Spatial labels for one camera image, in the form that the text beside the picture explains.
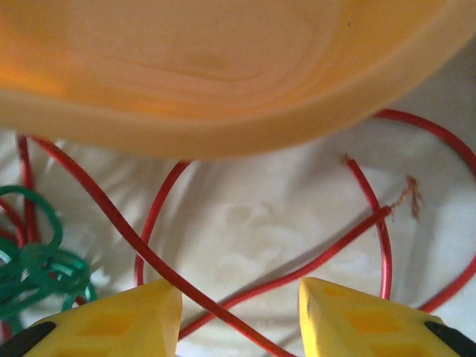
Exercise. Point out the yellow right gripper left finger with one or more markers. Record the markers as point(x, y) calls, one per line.
point(111, 323)

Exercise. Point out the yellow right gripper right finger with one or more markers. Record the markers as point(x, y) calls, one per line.
point(364, 327)

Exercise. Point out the yellow plastic bin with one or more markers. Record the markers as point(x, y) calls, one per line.
point(223, 74)

